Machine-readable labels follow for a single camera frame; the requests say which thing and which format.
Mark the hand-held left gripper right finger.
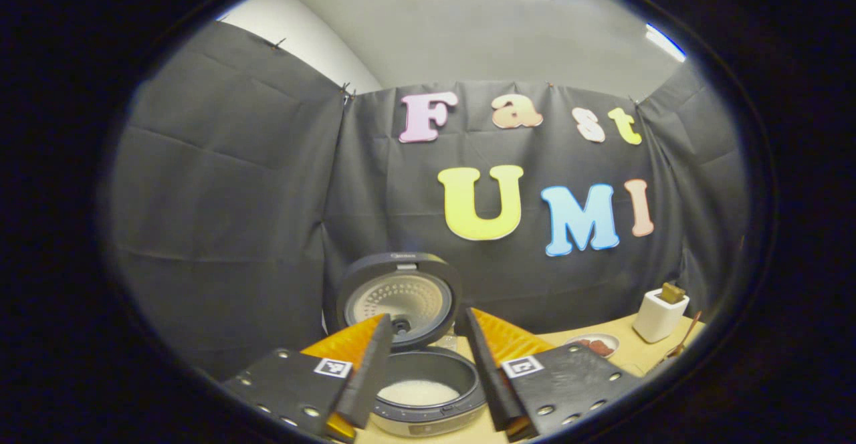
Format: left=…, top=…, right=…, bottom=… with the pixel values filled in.
left=463, top=307, right=646, bottom=443

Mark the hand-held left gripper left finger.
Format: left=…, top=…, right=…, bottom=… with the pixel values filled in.
left=221, top=314, right=394, bottom=443

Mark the white rice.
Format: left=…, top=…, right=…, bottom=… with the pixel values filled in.
left=378, top=380, right=462, bottom=407

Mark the dark grey rice cooker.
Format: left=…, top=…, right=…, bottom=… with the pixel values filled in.
left=324, top=251, right=488, bottom=438

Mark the brown wooden spoon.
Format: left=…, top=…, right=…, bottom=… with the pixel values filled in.
left=665, top=310, right=703, bottom=359

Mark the small white plate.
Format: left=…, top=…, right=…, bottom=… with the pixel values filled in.
left=563, top=332, right=621, bottom=359

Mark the white toaster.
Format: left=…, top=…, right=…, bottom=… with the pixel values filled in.
left=632, top=288, right=690, bottom=344

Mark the black backdrop cloth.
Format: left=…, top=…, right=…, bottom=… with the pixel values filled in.
left=107, top=19, right=750, bottom=381

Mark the small ceiling light panel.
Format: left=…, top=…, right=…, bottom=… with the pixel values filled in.
left=645, top=23, right=687, bottom=62

